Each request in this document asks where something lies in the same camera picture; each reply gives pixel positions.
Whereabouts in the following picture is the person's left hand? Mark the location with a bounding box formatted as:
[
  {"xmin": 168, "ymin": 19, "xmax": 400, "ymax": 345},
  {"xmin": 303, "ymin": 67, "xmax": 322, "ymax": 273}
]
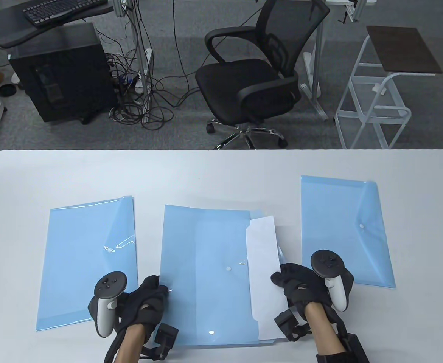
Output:
[{"xmin": 115, "ymin": 275, "xmax": 169, "ymax": 333}]

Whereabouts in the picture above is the person's right hand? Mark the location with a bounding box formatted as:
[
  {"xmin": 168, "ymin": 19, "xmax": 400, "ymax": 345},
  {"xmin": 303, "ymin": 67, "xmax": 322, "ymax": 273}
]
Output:
[{"xmin": 270, "ymin": 263, "xmax": 335, "ymax": 315}]

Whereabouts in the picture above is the white paper sheet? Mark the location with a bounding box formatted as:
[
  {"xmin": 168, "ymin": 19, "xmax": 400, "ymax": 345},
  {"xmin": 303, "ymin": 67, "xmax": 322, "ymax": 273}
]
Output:
[{"xmin": 245, "ymin": 215, "xmax": 282, "ymax": 341}]

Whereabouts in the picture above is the blue plastic snap envelope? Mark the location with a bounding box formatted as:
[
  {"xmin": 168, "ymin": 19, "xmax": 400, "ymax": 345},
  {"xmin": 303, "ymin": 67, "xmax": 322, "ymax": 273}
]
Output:
[
  {"xmin": 300, "ymin": 175, "xmax": 396, "ymax": 289},
  {"xmin": 36, "ymin": 195, "xmax": 138, "ymax": 332},
  {"xmin": 159, "ymin": 205, "xmax": 287, "ymax": 347}
]

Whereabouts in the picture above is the person's left forearm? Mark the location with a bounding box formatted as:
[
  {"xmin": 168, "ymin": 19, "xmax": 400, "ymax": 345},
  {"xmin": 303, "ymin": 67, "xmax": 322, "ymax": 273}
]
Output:
[{"xmin": 113, "ymin": 325, "xmax": 148, "ymax": 363}]

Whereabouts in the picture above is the white and black controller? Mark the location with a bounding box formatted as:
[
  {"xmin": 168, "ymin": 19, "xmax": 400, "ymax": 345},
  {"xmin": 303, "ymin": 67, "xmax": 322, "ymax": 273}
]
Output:
[
  {"xmin": 88, "ymin": 271, "xmax": 128, "ymax": 338},
  {"xmin": 311, "ymin": 250, "xmax": 355, "ymax": 312}
]

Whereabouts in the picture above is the black battery pack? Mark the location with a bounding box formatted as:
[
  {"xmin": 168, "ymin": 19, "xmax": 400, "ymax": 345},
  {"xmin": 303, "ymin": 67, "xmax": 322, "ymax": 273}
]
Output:
[{"xmin": 342, "ymin": 333, "xmax": 370, "ymax": 363}]

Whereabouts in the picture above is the black mesh office chair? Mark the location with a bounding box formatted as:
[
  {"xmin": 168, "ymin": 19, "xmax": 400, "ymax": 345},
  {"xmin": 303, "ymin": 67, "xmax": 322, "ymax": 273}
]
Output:
[{"xmin": 195, "ymin": 0, "xmax": 331, "ymax": 150}]

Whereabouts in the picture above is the black computer tower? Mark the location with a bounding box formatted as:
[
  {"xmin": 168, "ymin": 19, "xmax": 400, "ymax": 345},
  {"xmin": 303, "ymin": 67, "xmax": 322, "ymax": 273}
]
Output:
[{"xmin": 9, "ymin": 22, "xmax": 118, "ymax": 125}]

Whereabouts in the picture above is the grey metal desk leg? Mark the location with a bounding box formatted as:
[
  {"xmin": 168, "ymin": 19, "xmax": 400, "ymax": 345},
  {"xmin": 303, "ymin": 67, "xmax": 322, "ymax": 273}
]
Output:
[{"xmin": 112, "ymin": 0, "xmax": 150, "ymax": 123}]

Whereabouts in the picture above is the white power strip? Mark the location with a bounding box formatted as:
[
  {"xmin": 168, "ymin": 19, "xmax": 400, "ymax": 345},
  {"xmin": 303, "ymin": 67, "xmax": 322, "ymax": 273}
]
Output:
[{"xmin": 134, "ymin": 48, "xmax": 154, "ymax": 94}]

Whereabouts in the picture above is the white cart with brown top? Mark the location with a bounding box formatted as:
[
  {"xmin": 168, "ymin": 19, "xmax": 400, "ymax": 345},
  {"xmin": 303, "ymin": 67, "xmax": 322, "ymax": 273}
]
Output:
[{"xmin": 334, "ymin": 26, "xmax": 443, "ymax": 150}]

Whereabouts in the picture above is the black keyboard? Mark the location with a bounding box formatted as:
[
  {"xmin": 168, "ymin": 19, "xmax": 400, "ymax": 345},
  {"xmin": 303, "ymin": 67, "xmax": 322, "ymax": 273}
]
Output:
[{"xmin": 23, "ymin": 0, "xmax": 108, "ymax": 28}]

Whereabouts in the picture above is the black keyboard desk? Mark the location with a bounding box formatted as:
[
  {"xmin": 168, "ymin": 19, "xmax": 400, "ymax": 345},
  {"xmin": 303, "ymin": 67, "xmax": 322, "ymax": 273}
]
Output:
[{"xmin": 0, "ymin": 0, "xmax": 115, "ymax": 49}]

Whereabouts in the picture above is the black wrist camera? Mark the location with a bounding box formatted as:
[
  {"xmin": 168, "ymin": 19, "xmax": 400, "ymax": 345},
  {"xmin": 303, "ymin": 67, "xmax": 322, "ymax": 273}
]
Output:
[
  {"xmin": 274, "ymin": 307, "xmax": 309, "ymax": 341},
  {"xmin": 154, "ymin": 323, "xmax": 179, "ymax": 360}
]

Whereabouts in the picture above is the black wrist strap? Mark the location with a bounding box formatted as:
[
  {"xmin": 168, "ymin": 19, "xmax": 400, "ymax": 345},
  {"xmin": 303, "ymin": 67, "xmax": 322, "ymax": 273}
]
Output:
[{"xmin": 316, "ymin": 351, "xmax": 358, "ymax": 363}]

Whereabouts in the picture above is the tangle of black cables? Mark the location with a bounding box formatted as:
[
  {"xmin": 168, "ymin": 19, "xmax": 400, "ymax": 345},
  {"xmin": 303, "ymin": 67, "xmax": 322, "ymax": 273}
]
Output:
[{"xmin": 100, "ymin": 0, "xmax": 191, "ymax": 131}]

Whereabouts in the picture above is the white desk frame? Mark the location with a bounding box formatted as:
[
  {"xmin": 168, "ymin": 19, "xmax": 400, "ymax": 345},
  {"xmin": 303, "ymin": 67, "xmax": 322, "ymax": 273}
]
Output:
[{"xmin": 300, "ymin": 0, "xmax": 377, "ymax": 121}]

